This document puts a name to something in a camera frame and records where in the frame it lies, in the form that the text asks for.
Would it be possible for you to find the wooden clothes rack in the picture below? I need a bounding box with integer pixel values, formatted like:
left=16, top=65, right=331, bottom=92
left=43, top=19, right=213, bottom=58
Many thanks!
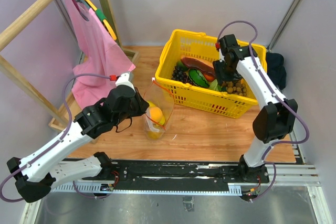
left=0, top=0, right=141, bottom=145

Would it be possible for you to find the aluminium frame post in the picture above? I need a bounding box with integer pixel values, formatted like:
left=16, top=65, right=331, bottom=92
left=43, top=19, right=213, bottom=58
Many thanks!
left=52, top=0, right=84, bottom=63
left=267, top=0, right=302, bottom=51

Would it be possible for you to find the clear zip bag orange zipper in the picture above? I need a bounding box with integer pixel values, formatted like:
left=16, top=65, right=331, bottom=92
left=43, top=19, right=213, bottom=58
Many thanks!
left=143, top=78, right=175, bottom=140

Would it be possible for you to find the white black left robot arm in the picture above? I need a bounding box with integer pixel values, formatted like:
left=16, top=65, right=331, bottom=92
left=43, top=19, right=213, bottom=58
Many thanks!
left=7, top=85, right=149, bottom=203

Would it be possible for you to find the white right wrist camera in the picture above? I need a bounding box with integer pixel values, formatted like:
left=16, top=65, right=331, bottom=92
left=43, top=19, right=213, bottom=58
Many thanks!
left=215, top=42, right=224, bottom=62

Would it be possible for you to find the pink shirt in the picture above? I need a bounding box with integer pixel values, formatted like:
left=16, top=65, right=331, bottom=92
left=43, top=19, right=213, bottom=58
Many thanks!
left=64, top=0, right=135, bottom=109

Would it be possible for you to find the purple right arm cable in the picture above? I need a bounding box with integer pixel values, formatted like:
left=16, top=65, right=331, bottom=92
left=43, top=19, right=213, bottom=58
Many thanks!
left=216, top=20, right=310, bottom=204

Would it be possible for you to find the orange yellow peach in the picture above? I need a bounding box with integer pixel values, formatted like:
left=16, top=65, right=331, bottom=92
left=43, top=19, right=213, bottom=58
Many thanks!
left=149, top=106, right=163, bottom=122

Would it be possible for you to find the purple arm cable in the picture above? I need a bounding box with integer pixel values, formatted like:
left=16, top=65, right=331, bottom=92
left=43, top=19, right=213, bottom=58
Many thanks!
left=0, top=73, right=113, bottom=203
left=216, top=20, right=310, bottom=204

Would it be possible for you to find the aluminium frame post right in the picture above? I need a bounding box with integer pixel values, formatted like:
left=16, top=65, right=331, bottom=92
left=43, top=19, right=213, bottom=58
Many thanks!
left=267, top=0, right=302, bottom=51

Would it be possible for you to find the aluminium frame post left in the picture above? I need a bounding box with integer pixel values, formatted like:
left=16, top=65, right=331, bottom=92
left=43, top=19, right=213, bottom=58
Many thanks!
left=52, top=0, right=84, bottom=63

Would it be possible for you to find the green watermelon slice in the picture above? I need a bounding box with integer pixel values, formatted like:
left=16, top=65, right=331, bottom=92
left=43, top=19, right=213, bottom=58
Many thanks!
left=188, top=69, right=209, bottom=88

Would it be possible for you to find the brown glazed hot dog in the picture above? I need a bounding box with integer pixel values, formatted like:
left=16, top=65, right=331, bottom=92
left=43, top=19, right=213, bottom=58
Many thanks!
left=181, top=56, right=215, bottom=77

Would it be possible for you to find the dark purple grape bunch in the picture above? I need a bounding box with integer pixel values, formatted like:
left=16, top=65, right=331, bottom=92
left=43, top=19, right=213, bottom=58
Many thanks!
left=171, top=66, right=192, bottom=84

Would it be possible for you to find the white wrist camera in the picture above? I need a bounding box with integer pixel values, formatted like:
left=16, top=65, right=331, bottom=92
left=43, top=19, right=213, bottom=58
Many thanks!
left=215, top=42, right=224, bottom=62
left=109, top=71, right=135, bottom=90

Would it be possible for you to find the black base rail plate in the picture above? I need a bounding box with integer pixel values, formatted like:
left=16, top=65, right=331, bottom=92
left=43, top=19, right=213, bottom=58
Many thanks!
left=92, top=160, right=269, bottom=192

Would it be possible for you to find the green cabbage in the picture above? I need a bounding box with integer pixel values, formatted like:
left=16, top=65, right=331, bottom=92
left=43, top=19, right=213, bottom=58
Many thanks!
left=209, top=79, right=226, bottom=92

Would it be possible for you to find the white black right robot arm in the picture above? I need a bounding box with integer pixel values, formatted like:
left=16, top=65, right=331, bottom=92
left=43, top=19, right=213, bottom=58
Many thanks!
left=213, top=34, right=298, bottom=182

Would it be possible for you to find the brown longan bunch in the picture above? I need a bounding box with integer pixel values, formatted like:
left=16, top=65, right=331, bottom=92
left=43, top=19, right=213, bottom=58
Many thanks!
left=220, top=81, right=247, bottom=97

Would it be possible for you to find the black cloth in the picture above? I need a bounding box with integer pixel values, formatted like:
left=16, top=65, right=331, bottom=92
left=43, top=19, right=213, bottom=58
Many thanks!
left=266, top=52, right=287, bottom=90

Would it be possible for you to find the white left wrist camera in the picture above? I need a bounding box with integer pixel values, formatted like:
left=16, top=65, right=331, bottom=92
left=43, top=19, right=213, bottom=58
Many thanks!
left=109, top=71, right=135, bottom=90

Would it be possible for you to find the yellow plastic shopping basket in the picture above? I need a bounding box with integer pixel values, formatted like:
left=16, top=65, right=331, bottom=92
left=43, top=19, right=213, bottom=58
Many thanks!
left=155, top=29, right=258, bottom=119

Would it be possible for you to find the green lime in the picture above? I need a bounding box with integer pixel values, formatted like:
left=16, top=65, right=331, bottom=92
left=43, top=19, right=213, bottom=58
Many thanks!
left=176, top=61, right=188, bottom=71

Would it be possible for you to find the yellow green clothes hanger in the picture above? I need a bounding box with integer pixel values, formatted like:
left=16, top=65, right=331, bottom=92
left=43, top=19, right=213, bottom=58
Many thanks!
left=86, top=0, right=117, bottom=41

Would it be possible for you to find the orange carrot piece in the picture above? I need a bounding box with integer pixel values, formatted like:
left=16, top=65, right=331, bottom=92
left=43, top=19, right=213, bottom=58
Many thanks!
left=203, top=73, right=215, bottom=82

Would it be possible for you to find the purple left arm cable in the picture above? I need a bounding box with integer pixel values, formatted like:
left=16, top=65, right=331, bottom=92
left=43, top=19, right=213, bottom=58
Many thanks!
left=0, top=73, right=113, bottom=203

